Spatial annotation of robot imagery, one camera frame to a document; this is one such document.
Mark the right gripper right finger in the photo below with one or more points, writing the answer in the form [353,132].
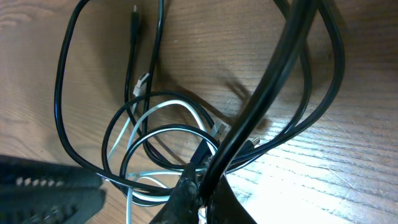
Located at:
[224,208]

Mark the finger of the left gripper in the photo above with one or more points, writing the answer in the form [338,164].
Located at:
[42,192]

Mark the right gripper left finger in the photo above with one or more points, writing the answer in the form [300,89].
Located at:
[183,204]

